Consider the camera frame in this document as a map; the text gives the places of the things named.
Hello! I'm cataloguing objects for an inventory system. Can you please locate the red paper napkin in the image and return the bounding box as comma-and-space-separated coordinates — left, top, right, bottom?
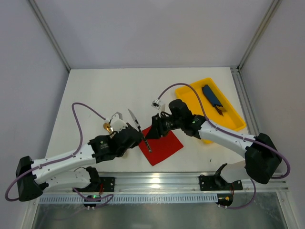
139, 131, 183, 166

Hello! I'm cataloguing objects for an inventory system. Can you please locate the steak knife patterned handle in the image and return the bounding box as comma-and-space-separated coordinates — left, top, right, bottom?
128, 109, 152, 153

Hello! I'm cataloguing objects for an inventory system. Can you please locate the gold spoon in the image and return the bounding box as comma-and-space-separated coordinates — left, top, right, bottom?
103, 123, 114, 138

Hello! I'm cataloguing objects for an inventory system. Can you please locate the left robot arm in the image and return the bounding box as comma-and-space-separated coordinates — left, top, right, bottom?
16, 125, 143, 202

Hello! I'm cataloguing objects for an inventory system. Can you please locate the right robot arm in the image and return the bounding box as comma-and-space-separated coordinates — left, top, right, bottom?
145, 99, 282, 190

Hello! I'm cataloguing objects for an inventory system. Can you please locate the yellow plastic bin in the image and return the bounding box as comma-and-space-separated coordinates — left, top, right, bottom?
175, 78, 246, 131

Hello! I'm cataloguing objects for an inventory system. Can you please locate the left controller board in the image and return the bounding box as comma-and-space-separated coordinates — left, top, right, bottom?
83, 195, 101, 210

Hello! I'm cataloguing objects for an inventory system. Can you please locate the controller board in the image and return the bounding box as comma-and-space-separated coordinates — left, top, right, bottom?
216, 193, 234, 209
83, 195, 101, 210

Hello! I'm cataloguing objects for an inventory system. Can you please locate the right controller board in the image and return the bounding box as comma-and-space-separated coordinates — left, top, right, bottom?
216, 193, 234, 209

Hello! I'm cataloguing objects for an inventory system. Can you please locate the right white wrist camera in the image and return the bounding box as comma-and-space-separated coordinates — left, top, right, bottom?
151, 99, 165, 117

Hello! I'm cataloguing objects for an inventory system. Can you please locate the aluminium mounting rail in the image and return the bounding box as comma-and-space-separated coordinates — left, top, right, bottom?
99, 172, 289, 194

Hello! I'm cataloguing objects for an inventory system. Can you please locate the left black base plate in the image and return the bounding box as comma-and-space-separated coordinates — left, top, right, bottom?
98, 177, 115, 193

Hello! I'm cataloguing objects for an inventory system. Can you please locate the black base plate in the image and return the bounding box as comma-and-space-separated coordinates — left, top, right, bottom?
198, 175, 243, 191
98, 177, 115, 193

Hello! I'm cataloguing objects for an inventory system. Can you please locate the slotted cable duct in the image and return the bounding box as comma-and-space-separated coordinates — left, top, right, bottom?
39, 193, 218, 204

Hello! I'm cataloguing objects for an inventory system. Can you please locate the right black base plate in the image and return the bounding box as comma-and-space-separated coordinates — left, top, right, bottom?
198, 175, 243, 191

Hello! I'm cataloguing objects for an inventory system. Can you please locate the right side aluminium rail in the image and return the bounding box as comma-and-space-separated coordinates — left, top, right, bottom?
230, 66, 260, 135

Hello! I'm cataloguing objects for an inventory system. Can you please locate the right aluminium frame post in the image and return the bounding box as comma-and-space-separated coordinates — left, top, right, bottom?
237, 0, 283, 71

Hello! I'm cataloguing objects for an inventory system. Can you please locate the aluminium frame post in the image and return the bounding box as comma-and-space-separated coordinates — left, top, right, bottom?
27, 0, 71, 72
237, 0, 283, 71

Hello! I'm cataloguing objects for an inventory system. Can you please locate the left aluminium frame post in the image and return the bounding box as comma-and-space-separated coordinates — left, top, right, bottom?
27, 0, 71, 72

